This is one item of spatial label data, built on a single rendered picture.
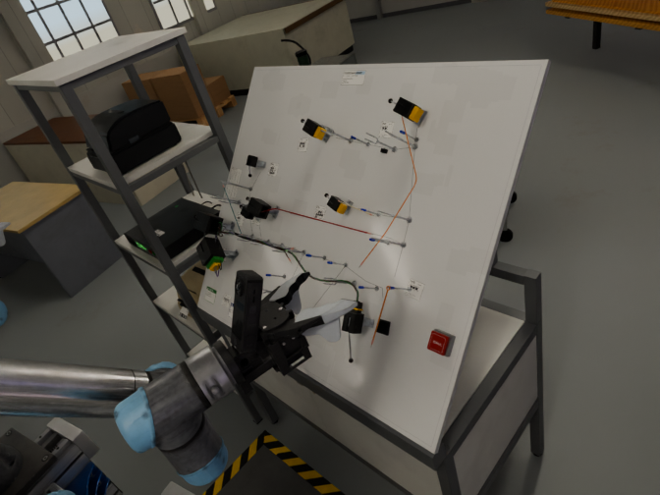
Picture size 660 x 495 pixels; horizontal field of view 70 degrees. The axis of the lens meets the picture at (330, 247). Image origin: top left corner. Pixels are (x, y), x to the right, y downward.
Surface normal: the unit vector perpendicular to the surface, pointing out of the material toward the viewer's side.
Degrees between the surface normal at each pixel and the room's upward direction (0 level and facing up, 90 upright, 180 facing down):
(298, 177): 48
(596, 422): 0
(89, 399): 76
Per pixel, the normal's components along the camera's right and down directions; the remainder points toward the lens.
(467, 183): -0.66, -0.11
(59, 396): 0.65, 0.02
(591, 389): -0.26, -0.79
